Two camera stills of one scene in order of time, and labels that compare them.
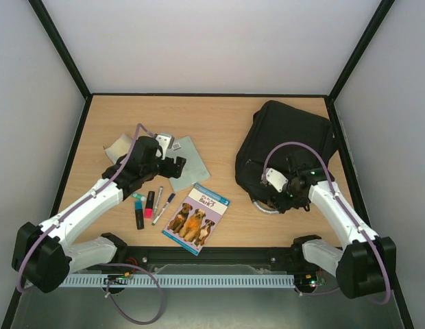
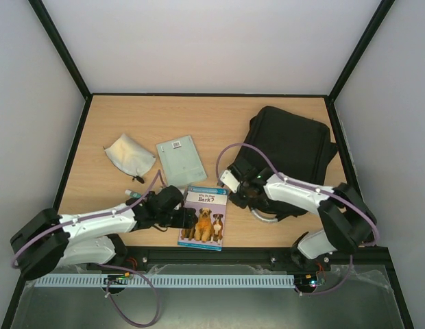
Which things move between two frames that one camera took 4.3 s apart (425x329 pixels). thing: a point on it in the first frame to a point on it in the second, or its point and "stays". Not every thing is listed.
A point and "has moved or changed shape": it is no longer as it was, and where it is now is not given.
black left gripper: (169, 172) to (185, 220)
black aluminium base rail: (264, 259) stays
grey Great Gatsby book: (194, 171) stays
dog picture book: (196, 217) has moved or changed shape
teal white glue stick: (139, 197) stays
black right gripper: (279, 201) to (240, 197)
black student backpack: (273, 125) has moved or changed shape
